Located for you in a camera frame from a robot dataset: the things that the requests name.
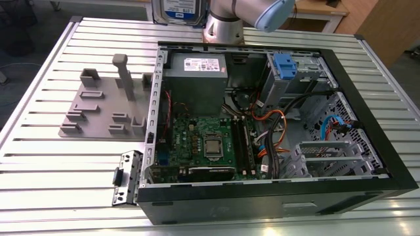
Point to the grey power supply unit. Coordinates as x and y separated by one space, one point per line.
196 91

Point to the hinged metal slot bracket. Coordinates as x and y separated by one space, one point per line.
129 177

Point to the wooden desk white frame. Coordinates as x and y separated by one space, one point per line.
324 7

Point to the black RAM stick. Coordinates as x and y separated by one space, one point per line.
248 145

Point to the black graphics card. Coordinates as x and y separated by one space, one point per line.
209 173

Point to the wooden cabinet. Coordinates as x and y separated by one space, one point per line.
386 29

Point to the metal optical drive cage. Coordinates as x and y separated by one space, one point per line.
281 91

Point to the silver CPU in socket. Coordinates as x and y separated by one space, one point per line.
213 147

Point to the metal disk bay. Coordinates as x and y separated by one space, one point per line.
328 159

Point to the black open PC case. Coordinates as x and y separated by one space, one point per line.
229 196

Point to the hard disk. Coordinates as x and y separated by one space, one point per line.
178 12

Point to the grey parts rack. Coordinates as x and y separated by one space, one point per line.
97 123

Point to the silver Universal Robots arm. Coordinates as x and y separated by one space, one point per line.
225 32

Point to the green motherboard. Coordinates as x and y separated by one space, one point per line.
202 125

